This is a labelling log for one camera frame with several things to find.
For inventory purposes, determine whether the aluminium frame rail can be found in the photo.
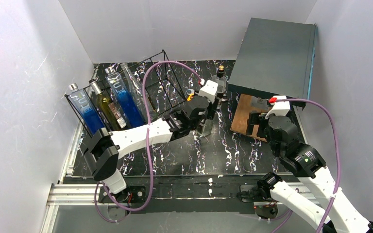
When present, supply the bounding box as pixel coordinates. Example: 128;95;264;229
40;124;99;233

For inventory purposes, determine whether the clear bottle with gold rim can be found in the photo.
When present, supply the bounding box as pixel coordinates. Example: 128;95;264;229
196;112;214;136

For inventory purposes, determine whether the blue square glass bottle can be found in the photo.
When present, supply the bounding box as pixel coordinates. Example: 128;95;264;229
105;67;144;128

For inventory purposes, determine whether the clear bottle with black cap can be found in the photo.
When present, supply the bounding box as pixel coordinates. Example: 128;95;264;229
211;65;227;103

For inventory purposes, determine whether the dark green wine bottle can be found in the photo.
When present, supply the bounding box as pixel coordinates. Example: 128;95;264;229
89;79;127;131

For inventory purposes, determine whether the yellow tape measure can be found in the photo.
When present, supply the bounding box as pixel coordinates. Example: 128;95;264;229
186;89;195;101

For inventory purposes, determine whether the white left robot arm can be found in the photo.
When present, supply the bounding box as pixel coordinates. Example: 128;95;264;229
84;95;219;194

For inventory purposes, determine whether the metal bracket with knob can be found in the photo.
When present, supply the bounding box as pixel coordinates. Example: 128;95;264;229
250;97;269;110

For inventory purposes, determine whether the blue bottle with silver cap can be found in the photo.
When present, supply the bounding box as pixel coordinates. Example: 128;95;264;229
68;83;104;135

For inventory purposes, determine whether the grey metal box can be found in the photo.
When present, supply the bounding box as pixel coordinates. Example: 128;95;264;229
228;18;318;99

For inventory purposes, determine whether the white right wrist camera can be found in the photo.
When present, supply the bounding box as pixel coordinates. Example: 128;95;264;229
265;96;291;119

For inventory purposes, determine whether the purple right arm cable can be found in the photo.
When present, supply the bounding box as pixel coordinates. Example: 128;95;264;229
275;98;341;233

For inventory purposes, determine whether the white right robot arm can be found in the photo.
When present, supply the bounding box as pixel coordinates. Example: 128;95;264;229
237;111;373;233

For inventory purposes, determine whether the black wire wine rack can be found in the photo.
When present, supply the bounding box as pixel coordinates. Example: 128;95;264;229
65;50;187;137

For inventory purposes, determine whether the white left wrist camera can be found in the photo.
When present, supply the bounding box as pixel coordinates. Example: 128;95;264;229
198;80;219;103

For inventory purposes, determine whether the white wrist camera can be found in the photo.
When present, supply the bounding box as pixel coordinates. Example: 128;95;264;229
265;96;291;119
198;80;219;103

